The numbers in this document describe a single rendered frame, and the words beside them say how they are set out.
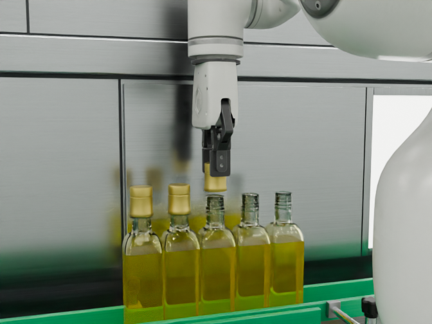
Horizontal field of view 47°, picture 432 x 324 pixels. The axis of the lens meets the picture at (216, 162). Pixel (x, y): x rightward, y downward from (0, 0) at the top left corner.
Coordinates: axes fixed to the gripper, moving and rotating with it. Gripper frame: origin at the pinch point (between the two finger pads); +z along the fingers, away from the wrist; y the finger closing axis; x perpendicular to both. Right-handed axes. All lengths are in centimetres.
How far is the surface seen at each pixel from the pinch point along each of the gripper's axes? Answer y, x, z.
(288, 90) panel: -11.9, 17.7, -11.6
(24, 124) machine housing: -14.8, -28.9, -5.7
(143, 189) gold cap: 1.8, -11.6, 3.6
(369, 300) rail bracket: 15.4, 17.8, 18.6
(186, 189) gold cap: 1.4, -5.1, 3.9
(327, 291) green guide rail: -3.1, 21.7, 24.3
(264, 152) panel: -11.9, 13.0, -0.3
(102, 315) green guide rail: -3.1, -17.7, 23.9
